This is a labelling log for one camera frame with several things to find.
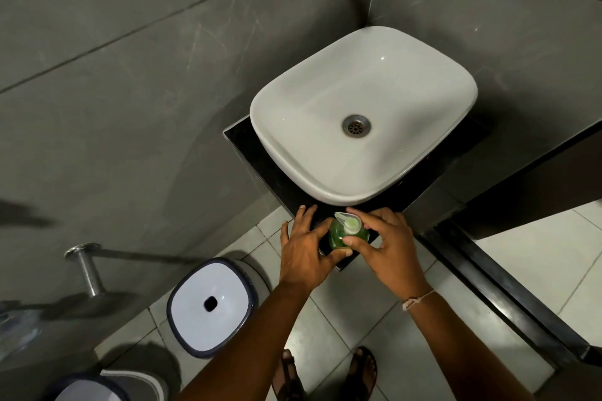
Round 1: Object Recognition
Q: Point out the person's left hand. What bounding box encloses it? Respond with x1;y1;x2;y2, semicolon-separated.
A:
279;205;353;293

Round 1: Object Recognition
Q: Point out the black left sandal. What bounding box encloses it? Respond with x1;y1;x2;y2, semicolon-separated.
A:
271;349;307;401

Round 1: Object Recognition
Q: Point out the white bin with dark rim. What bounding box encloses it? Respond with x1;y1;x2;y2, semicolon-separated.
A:
166;257;259;359
45;370;168;401

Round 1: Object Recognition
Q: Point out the chrome wall holder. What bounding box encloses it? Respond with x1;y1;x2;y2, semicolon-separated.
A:
64;243;107;298

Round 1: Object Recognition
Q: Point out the white string bracelet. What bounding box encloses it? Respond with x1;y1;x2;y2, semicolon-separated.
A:
402;290;436;312

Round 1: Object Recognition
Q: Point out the black sandal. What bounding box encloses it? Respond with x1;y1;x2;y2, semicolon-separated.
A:
342;346;378;401
271;349;307;401

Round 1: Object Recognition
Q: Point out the black door threshold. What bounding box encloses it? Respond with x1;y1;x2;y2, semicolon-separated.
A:
416;219;602;368

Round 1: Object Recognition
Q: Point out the person's left forearm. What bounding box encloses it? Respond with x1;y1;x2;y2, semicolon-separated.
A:
176;281;315;401

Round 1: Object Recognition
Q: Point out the person's right hand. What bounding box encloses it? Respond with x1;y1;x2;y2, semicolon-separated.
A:
342;207;431;303

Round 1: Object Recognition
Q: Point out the metal sink drain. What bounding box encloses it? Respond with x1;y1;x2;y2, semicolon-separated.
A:
342;114;372;138

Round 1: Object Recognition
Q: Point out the person's right forearm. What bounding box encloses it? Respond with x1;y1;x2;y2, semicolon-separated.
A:
404;290;538;401

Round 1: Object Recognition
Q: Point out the black stone sink counter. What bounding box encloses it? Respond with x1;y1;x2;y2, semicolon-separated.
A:
223;115;492;272

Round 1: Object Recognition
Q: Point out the green soap pump bottle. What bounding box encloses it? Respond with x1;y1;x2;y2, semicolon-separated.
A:
328;212;371;251

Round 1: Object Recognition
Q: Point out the black right sandal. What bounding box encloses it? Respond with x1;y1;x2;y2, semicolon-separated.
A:
342;346;378;401

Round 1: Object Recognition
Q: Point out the white ceramic sink basin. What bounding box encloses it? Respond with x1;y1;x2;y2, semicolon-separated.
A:
250;26;478;206

